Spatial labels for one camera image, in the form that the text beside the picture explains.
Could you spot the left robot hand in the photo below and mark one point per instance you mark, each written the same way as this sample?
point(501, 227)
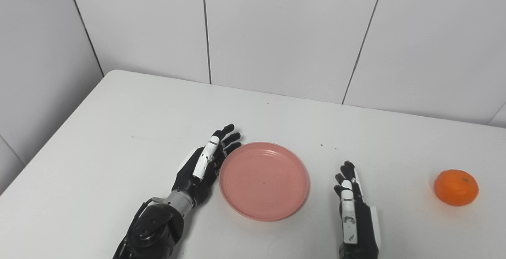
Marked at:
point(199, 170)

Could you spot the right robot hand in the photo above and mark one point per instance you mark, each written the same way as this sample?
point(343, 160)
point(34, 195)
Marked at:
point(355, 219)

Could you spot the pink plate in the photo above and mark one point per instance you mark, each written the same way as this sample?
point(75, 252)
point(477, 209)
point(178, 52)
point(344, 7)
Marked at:
point(264, 181)

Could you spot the orange fruit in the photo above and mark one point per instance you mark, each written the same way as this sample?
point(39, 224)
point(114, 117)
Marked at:
point(455, 187)

